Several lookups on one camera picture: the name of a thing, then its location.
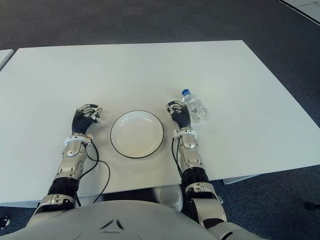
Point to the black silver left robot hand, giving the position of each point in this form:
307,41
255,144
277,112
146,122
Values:
80,122

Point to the white panel with black edge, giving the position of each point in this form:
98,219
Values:
305,7

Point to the white rounded robot leg cover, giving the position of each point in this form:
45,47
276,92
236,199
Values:
170,196

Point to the grey robot torso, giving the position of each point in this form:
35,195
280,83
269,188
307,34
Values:
125,221

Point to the clear blue-capped water bottle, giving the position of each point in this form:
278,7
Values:
197,110

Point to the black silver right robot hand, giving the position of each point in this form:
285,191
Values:
182,117

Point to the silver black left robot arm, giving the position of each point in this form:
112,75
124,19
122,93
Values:
72,155

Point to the white plate with black rim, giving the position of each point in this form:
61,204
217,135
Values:
137,133

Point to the black caster wheel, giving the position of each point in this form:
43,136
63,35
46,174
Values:
5,222

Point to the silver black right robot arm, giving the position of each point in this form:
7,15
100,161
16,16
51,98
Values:
191,155

